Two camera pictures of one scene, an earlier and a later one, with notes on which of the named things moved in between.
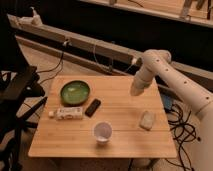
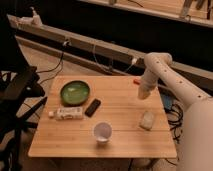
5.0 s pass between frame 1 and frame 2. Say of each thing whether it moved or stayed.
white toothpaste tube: stayed
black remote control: stayed
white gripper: moved
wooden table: stayed
